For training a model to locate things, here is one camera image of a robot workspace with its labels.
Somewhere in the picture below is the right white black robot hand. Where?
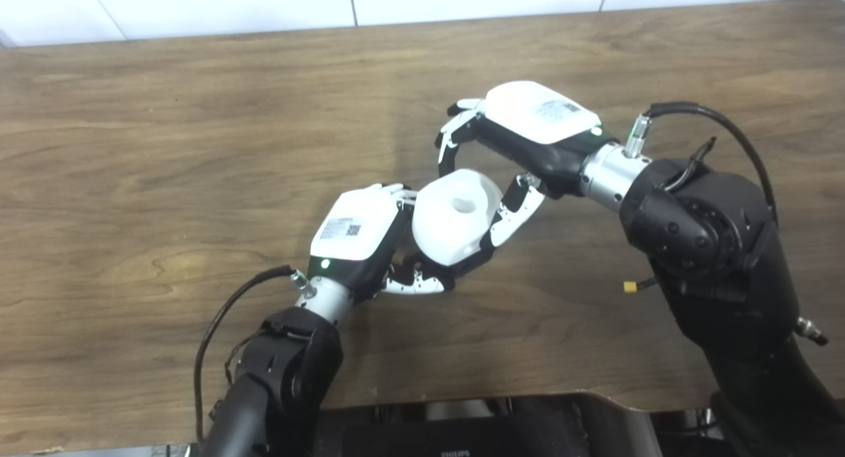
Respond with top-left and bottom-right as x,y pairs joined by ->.
434,81 -> 605,250

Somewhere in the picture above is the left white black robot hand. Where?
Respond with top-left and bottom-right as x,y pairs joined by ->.
308,183 -> 456,306

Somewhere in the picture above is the round white piece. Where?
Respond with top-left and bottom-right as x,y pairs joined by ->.
412,169 -> 504,267

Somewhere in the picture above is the black flanged holder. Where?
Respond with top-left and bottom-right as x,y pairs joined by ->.
391,242 -> 496,289

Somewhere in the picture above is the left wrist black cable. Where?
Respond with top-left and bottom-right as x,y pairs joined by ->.
193,265 -> 311,444

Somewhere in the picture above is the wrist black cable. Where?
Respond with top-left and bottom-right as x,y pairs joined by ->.
624,102 -> 778,227
193,265 -> 311,444

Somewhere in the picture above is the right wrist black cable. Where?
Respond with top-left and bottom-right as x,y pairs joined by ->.
624,102 -> 778,227

